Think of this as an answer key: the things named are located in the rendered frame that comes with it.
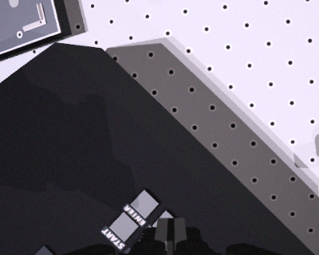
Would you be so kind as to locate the grey perforated base plate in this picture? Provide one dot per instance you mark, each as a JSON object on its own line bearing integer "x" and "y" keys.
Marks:
{"x": 242, "y": 76}

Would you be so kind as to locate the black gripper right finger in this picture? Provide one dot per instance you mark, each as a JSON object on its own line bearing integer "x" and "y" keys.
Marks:
{"x": 186, "y": 241}

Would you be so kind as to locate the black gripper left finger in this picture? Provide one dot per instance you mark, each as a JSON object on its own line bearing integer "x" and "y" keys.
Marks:
{"x": 147, "y": 245}

